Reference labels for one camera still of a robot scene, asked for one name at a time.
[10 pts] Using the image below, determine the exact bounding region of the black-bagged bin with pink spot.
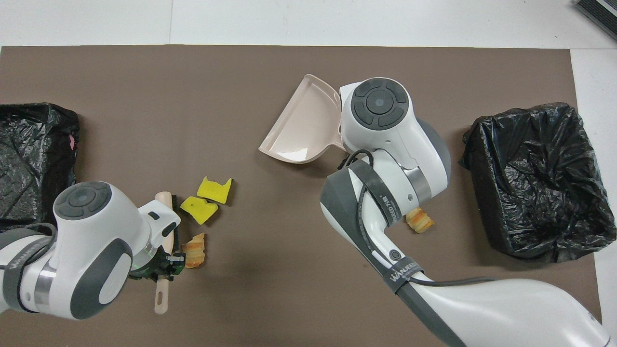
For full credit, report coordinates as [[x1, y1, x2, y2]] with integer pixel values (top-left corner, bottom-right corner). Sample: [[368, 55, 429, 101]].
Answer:
[[0, 102, 80, 233]]

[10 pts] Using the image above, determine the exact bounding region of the beige plastic dustpan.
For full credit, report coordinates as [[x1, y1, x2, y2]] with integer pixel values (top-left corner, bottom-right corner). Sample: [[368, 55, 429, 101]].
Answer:
[[258, 74, 348, 165]]

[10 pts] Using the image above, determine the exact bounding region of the brown table mat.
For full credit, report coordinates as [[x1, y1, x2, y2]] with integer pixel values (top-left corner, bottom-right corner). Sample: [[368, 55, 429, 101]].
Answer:
[[0, 45, 605, 347]]

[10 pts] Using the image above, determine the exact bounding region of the striped toy croissant piece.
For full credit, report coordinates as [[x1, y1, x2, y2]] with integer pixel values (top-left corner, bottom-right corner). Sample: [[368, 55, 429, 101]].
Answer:
[[405, 207, 435, 234], [181, 233, 207, 269]]

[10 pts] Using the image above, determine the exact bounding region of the notched yellow sponge chunk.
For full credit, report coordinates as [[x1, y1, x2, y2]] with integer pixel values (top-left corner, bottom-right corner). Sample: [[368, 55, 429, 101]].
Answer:
[[196, 176, 233, 205]]

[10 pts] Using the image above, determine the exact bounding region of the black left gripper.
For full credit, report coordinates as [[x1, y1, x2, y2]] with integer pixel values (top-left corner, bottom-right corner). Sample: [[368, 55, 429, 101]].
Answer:
[[130, 254, 187, 282]]

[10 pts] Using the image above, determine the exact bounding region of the dark grey ribbed object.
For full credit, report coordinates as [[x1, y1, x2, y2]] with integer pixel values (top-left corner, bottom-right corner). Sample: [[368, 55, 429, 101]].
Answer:
[[575, 0, 617, 41]]

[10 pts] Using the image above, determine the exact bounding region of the beige brush with black bristles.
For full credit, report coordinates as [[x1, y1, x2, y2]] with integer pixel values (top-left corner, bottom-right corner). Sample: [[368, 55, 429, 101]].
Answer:
[[154, 191, 182, 315]]

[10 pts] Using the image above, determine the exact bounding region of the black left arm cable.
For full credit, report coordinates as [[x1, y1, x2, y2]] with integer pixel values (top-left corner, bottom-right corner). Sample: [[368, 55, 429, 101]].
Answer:
[[0, 223, 58, 270]]

